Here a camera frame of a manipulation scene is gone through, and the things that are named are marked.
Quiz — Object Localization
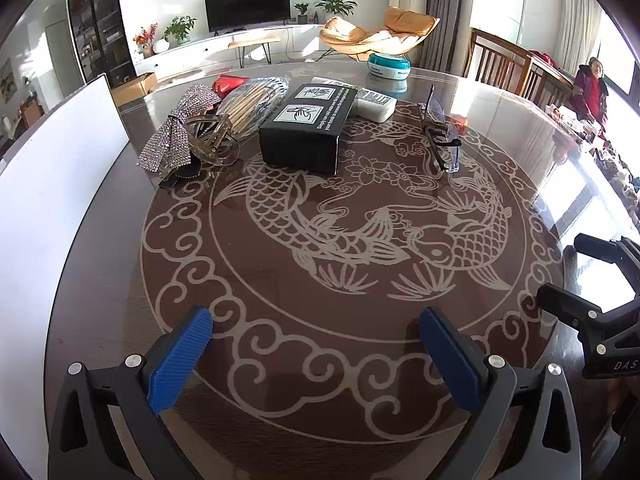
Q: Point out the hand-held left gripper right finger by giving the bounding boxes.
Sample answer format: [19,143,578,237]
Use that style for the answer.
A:
[419,306,583,480]

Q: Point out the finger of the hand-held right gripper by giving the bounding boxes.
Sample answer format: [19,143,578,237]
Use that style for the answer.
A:
[574,232,640,296]
[537,284,608,333]

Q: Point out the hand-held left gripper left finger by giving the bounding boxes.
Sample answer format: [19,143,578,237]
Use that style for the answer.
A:
[47,306,215,480]

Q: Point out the clear safety glasses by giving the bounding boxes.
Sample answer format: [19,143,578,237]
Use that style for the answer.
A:
[417,85,463,174]

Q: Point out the brown hair claw clip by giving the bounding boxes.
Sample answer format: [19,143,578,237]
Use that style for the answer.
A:
[185,111,241,167]

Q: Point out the rhinestone bow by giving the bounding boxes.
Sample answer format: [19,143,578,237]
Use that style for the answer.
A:
[137,83,221,191]

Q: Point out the black cardboard box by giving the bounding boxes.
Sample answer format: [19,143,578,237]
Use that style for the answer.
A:
[258,83,359,176]

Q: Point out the white remote-like packet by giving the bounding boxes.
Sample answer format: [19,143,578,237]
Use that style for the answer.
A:
[312,77,398,123]

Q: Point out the cotton swab packet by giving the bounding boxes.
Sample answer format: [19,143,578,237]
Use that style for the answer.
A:
[215,76,292,138]

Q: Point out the red packet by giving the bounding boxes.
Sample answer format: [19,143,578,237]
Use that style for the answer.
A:
[211,74,249,98]

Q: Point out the clutter on side table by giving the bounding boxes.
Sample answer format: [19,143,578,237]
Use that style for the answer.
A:
[550,105,640,196]

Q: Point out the wooden dining chair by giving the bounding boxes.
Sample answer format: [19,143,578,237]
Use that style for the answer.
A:
[462,27,533,98]
[522,52,581,111]

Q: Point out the brown cardboard box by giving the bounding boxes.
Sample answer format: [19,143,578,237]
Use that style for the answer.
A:
[111,72,157,107]

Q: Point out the teal round tin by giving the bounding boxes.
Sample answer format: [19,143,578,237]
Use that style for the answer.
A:
[367,52,412,81]

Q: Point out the grey curtain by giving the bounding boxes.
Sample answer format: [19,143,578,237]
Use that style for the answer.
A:
[417,0,473,73]

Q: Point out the tan lounge chair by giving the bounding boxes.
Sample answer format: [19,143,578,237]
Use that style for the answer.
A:
[372,6,441,58]
[319,16,386,61]

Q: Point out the white TV cabinet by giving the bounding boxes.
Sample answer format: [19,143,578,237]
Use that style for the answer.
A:
[132,22,331,78]

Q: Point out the red flower arrangement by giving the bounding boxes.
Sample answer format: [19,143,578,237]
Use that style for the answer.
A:
[133,24,160,58]

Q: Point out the wooden bench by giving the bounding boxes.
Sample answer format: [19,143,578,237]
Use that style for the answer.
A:
[228,35,282,68]

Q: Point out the framed painting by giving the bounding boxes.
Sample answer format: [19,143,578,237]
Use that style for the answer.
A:
[0,57,18,106]

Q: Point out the bushy green potted plant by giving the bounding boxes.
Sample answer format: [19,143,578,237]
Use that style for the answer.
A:
[164,15,197,45]

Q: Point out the dark glass display cabinet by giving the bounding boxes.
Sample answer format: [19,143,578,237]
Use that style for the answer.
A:
[66,0,137,86]

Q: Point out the large leafy potted plant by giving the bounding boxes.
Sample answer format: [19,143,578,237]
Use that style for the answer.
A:
[314,0,358,23]

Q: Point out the black television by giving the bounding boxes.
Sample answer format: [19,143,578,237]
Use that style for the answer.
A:
[204,0,292,35]

